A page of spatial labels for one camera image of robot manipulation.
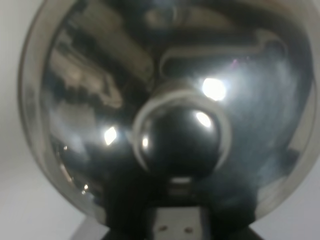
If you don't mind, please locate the stainless steel teapot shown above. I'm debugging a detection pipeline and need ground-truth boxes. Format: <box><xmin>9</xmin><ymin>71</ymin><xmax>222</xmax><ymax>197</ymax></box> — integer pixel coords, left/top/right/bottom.
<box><xmin>18</xmin><ymin>0</ymin><xmax>320</xmax><ymax>228</ymax></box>

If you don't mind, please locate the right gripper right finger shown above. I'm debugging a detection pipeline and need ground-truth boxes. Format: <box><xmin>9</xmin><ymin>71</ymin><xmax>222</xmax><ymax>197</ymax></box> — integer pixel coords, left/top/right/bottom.
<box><xmin>249</xmin><ymin>221</ymin><xmax>269</xmax><ymax>240</ymax></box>

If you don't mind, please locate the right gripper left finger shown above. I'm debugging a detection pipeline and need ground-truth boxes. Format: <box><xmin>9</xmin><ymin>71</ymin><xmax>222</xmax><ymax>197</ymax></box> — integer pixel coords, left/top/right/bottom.
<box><xmin>71</xmin><ymin>217</ymin><xmax>105</xmax><ymax>240</ymax></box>

